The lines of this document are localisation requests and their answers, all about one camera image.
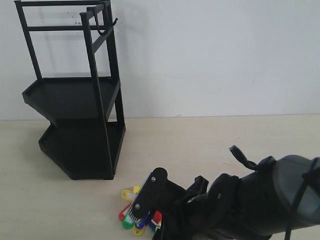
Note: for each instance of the black metal shelf rack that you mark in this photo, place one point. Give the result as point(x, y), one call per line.
point(86, 115)

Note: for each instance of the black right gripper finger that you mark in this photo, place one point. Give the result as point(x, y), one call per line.
point(144, 203)

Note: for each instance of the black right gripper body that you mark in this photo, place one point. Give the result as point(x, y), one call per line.
point(199, 211)

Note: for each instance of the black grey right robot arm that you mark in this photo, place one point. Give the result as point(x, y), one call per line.
point(278, 196)

